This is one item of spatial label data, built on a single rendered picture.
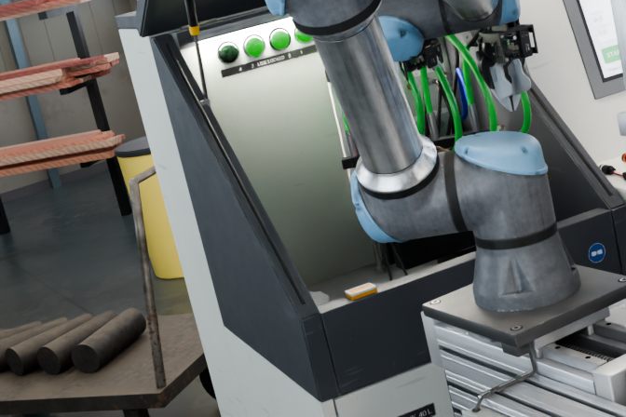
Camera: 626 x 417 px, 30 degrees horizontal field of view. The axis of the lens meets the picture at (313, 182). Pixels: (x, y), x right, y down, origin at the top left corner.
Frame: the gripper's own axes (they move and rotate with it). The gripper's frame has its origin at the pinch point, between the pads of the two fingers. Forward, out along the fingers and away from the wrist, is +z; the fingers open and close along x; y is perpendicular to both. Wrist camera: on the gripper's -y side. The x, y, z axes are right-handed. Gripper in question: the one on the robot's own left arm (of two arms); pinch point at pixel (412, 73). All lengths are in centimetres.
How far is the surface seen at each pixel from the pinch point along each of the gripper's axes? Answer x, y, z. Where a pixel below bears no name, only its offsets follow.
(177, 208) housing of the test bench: -50, -35, 56
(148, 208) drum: -77, -229, 323
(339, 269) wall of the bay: -24, -8, 66
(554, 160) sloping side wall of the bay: 23.7, 7.3, 40.3
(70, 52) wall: -97, -557, 540
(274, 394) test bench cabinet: -49, 19, 51
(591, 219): 20.7, 25.4, 34.2
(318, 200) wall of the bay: -21, -19, 54
